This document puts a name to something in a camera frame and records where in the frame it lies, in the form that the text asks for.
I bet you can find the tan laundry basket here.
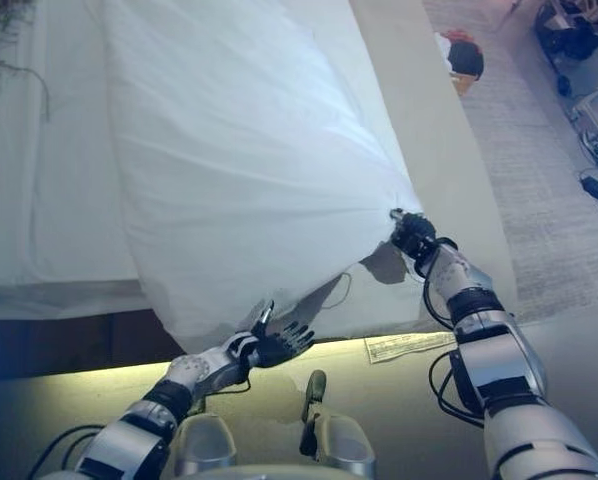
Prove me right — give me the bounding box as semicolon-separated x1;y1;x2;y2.
448;72;480;96

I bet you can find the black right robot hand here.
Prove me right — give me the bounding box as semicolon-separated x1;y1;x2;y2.
389;208;438;261

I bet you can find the grey area rug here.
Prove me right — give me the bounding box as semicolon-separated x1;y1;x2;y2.
363;0;598;364

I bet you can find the white bed sheet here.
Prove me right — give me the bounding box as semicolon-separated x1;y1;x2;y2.
0;0;155;321

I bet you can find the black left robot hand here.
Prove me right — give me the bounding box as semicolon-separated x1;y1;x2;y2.
246;299;316;369

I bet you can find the dark bed frame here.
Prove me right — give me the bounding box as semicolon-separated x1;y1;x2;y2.
0;309;180;381

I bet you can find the white garment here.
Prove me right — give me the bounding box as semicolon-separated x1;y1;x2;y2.
433;32;453;69

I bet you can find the silver left robot leg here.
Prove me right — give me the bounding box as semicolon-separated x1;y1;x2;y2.
171;413;238;476

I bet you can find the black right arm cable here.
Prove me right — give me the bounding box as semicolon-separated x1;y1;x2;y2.
418;244;486;430

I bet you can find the white duvet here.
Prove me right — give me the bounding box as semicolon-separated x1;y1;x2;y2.
101;0;425;354

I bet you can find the black garment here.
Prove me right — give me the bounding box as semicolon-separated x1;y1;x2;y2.
448;42;484;79

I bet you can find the silver robot leg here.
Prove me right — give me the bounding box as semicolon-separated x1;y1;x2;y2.
171;413;238;476
298;369;378;476

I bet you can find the black and white wheeled robot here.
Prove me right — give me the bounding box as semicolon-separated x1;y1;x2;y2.
533;0;598;96

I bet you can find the silver right robot leg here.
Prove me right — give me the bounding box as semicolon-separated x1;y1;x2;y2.
298;369;378;476

